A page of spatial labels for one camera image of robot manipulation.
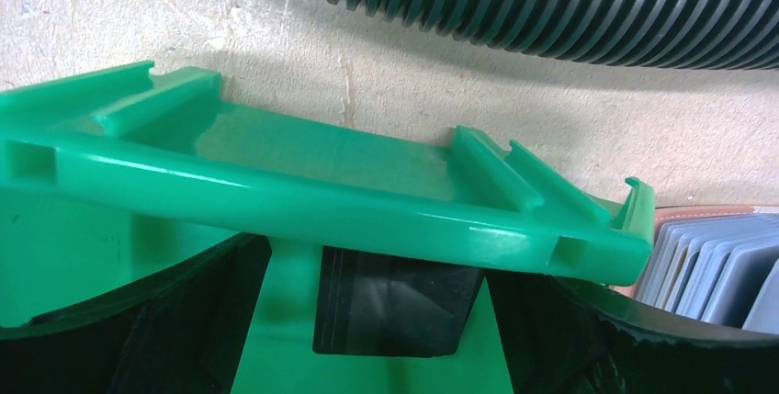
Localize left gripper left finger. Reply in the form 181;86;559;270
1;233;272;393

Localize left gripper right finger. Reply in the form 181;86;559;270
486;270;778;393

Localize green plastic bin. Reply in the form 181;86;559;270
1;61;655;393

